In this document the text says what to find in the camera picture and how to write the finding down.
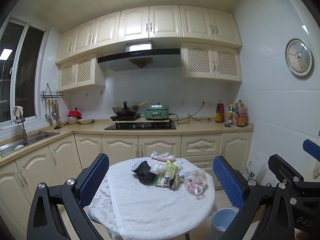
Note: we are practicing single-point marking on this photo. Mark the sliding glass window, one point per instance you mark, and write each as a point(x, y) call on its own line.
point(30, 75)

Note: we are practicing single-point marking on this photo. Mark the round table with white towel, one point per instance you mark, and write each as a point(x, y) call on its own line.
point(155, 210)

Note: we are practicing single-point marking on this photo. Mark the stainless steel sink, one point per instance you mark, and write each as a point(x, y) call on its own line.
point(35, 137)

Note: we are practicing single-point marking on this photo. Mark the crumpled clear plastic wrap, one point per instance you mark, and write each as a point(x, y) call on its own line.
point(180, 165)
point(158, 168)

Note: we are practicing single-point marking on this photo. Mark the clear bag with pink bits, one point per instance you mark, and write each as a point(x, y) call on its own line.
point(196, 186)

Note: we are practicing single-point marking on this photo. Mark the dark cooking oil bottle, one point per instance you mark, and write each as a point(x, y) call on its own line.
point(220, 115)

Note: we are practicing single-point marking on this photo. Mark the metal ladle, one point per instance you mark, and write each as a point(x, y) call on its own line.
point(58, 118)
point(53, 116)
point(46, 115)

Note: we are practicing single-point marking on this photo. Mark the cream kitchen cabinet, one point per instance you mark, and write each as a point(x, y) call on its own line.
point(120, 142)
point(162, 22)

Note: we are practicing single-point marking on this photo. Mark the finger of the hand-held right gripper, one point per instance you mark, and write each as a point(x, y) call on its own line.
point(311, 148)
point(282, 166)

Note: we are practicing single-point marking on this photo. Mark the clear condiment bottle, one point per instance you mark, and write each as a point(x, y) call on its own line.
point(235, 120)

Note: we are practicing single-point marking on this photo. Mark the blue trash bin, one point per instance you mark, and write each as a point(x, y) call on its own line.
point(223, 220)

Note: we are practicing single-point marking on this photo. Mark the green electric cooking pot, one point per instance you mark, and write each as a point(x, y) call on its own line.
point(156, 113)

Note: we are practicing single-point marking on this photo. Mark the yellow snack wrapper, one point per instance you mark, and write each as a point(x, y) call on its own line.
point(172, 170)

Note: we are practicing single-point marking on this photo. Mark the clear bag with orange contents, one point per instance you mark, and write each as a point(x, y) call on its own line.
point(162, 157)

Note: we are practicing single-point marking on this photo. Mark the cream lower kitchen cabinet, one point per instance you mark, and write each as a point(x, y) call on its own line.
point(120, 142)

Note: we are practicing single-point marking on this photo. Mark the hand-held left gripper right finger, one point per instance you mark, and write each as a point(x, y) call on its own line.
point(227, 180)

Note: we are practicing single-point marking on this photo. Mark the wooden board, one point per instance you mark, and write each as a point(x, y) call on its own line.
point(150, 121)

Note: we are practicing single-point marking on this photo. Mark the green label condiment bottle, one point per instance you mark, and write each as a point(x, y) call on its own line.
point(230, 116)

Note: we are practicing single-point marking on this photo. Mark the metal spatula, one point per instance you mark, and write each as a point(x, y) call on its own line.
point(50, 122)

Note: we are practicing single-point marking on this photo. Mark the crumpled dish rag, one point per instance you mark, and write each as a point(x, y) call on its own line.
point(18, 112)

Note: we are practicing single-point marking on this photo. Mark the black induction cooker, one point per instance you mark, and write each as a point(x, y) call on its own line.
point(125, 117)

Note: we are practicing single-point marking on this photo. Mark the metal sink faucet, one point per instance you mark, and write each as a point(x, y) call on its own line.
point(24, 130)

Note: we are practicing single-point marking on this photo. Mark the white rice bag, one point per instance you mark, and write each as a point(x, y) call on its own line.
point(255, 165)

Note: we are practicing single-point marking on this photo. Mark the black plastic bag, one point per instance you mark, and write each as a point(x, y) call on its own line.
point(145, 173)

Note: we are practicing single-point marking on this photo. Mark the cream cabinet drawer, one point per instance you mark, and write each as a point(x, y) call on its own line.
point(201, 145)

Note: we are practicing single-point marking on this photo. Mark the black glass gas hob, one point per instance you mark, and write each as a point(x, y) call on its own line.
point(140, 126)

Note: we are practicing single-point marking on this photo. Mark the cream upper kitchen cabinet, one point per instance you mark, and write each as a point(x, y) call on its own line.
point(162, 22)

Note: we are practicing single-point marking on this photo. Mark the pale strawberry print wrapper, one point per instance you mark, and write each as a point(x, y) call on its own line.
point(166, 182)

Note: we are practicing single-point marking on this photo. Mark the black range hood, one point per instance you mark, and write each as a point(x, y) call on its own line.
point(140, 56)

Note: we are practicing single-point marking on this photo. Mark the white bowl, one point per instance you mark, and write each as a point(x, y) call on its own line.
point(73, 121)
point(85, 121)

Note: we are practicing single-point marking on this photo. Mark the cream lattice door cabinet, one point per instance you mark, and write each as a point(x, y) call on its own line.
point(200, 60)
point(82, 72)

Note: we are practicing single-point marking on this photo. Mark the marble pattern tablecloth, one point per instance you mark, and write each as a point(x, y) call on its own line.
point(102, 202)

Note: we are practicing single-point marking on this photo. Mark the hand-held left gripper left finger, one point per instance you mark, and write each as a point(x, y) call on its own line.
point(93, 180)

